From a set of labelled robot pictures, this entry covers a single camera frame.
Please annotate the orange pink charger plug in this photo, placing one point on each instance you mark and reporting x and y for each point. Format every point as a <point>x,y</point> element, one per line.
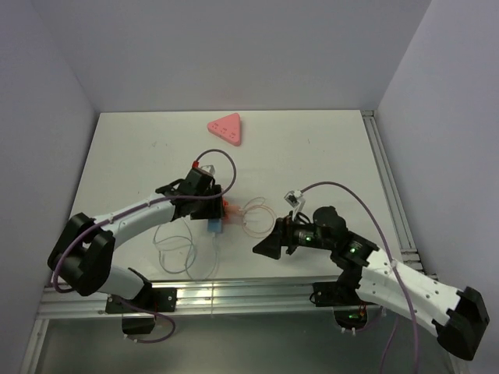
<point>236,212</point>

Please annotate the aluminium rail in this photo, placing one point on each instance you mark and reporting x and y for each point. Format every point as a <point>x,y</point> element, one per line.
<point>214,297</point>
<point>406,242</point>

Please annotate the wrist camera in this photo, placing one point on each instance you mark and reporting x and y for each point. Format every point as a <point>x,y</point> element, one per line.
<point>206,169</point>
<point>296,200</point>

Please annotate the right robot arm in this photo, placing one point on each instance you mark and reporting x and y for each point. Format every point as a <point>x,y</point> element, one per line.
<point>457,318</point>

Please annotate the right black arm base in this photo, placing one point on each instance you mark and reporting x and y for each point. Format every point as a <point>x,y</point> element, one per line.
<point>349,310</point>

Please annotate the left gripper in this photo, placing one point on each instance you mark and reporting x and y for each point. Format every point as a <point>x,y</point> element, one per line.
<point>214,210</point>

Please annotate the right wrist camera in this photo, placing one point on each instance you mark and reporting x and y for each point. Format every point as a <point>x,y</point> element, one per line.
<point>296,200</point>

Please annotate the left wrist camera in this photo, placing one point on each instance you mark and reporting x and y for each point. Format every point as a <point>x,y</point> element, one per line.
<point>206,169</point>

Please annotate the aluminium right rail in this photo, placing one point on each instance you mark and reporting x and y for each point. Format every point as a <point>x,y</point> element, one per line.
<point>406,242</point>

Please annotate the aluminium front rail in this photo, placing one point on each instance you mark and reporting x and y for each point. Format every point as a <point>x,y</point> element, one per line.
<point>214,297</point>

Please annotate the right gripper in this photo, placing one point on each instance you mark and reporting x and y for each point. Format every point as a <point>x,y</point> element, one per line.
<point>282,234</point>

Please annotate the pink triangular power strip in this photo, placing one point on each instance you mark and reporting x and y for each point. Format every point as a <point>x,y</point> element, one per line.
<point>228,128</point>

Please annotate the light blue charger plug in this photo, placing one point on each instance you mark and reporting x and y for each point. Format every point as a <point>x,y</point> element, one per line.
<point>215,226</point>

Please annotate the red cube socket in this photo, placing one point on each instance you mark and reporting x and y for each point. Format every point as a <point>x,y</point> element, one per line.
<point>226,207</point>

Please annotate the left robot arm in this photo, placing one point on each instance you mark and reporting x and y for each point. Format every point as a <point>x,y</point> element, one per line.
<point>83,254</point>

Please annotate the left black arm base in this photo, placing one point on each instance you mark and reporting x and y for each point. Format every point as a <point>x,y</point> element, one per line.
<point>143,314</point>

